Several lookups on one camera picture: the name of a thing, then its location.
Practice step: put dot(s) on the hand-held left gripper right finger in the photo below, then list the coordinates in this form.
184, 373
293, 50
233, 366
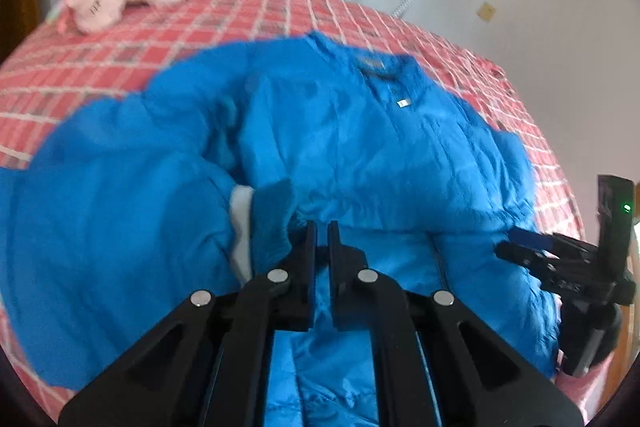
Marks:
334, 277

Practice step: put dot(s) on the dark wooden board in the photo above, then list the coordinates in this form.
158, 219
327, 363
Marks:
25, 2

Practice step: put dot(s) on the blue padded jacket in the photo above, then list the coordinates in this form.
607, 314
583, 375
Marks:
350, 147

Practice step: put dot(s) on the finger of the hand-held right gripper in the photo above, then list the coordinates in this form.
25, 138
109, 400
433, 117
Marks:
520, 259
530, 239

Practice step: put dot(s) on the red checked bed sheet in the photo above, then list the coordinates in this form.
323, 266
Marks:
300, 12

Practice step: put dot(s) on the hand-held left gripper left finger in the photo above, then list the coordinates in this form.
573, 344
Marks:
311, 277

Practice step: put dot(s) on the beige wall socket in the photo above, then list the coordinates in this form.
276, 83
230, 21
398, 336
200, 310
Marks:
486, 11

